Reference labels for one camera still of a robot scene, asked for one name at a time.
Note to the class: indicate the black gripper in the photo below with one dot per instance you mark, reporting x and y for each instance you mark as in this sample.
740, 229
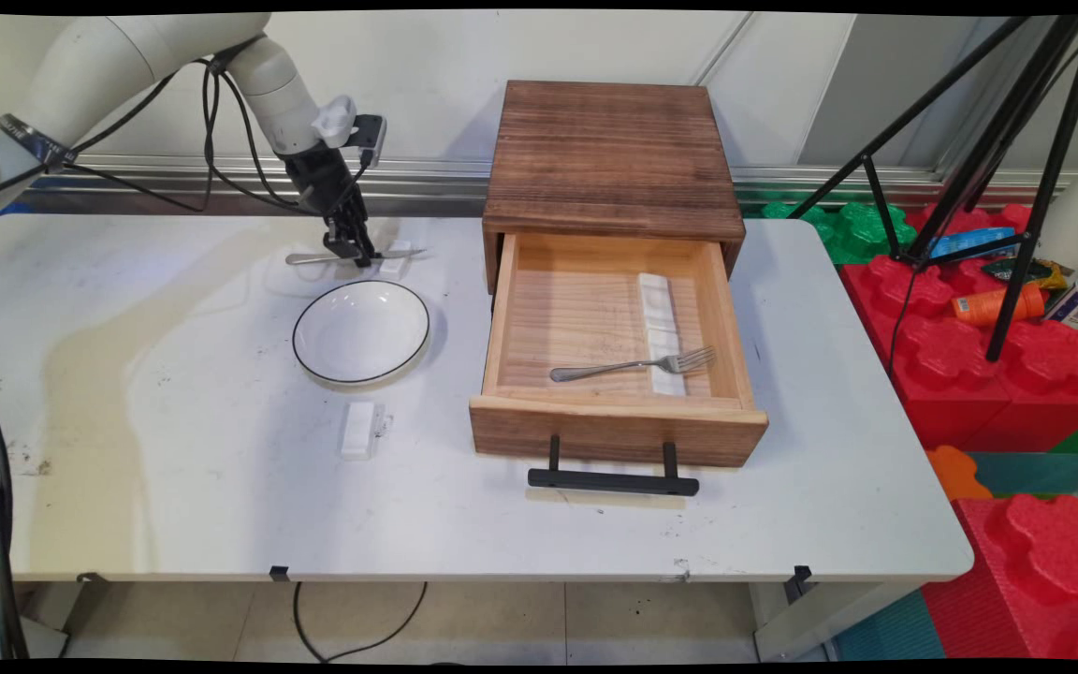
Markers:
324, 183

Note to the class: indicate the silver metal knife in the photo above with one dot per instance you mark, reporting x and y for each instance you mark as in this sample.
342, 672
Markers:
305, 258

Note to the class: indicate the silver metal fork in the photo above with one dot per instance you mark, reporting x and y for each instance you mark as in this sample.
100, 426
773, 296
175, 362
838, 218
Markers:
679, 360

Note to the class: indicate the small white cutlery rest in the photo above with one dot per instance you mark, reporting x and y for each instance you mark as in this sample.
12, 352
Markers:
395, 262
357, 429

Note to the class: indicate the white bowl with black rim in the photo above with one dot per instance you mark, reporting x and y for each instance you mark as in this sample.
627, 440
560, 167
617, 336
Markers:
361, 332

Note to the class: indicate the dark wooden cabinet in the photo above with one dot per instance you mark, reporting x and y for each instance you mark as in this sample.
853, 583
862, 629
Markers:
614, 159

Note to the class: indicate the long white cutlery rest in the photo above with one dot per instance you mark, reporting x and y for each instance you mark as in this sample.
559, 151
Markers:
661, 304

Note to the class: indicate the light wooden drawer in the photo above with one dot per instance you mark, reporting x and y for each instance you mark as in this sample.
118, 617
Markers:
614, 431

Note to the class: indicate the green foam block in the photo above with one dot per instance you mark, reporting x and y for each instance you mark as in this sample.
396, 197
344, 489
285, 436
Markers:
852, 229

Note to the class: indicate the white table leg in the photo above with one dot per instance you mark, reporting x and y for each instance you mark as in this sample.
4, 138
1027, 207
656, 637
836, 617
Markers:
810, 622

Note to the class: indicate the large red foam block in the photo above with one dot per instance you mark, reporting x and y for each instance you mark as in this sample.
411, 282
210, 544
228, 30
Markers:
960, 374
1035, 571

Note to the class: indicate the orange bottle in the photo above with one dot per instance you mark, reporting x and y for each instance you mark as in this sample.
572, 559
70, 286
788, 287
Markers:
983, 307

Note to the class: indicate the orange foam block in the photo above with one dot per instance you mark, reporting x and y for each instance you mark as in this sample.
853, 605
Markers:
955, 473

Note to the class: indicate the dark snack packet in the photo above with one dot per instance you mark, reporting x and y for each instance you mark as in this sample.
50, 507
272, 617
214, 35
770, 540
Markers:
1049, 273

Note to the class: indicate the black tripod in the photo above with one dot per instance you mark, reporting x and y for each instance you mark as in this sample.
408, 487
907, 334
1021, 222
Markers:
1054, 168

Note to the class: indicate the white bottle with blue cap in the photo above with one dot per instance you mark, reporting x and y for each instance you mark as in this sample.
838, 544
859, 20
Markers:
1077, 301

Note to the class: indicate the aluminium wall rail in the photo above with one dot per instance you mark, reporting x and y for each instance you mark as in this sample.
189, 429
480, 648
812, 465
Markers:
427, 183

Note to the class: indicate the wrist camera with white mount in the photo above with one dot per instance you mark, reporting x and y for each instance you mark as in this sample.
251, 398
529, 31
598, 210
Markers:
366, 136

